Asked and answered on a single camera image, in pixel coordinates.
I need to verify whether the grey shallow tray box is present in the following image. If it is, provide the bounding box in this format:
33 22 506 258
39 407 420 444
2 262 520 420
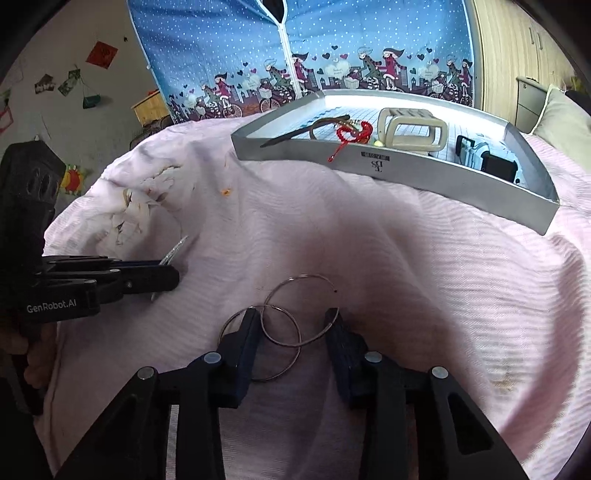
231 90 560 234

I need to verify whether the yellow storage box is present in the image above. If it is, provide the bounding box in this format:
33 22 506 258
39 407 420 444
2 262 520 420
131 90 169 126

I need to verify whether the red string bracelet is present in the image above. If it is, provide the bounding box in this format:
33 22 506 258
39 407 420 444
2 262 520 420
327 120 375 164

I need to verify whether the beige wooden wardrobe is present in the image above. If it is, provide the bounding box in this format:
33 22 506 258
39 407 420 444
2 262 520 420
465 0 575 122

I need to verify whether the red paper wall decoration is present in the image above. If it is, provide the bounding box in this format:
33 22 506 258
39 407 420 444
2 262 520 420
86 41 118 69

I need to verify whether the beige large hair claw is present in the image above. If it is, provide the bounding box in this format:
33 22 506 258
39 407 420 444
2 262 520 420
377 108 449 153

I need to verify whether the grey bedside drawer cabinet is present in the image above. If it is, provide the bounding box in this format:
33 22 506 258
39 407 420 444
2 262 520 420
515 76 547 133

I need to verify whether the blue printed fabric wardrobe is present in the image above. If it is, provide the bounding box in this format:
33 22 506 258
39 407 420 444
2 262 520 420
128 0 474 123

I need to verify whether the green wall ornament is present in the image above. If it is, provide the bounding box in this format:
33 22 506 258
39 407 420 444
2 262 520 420
82 95 102 110

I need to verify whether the person's left hand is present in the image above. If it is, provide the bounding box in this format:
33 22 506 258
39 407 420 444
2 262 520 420
1 323 57 389

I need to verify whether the white beaded hair clip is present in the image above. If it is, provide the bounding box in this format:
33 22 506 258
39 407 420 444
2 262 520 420
149 234 191 303

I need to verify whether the black jacket pile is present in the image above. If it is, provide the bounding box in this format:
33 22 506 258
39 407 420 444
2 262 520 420
565 90 591 115

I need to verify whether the white pillow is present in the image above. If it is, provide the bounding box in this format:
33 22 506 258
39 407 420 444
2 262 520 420
531 85 591 170

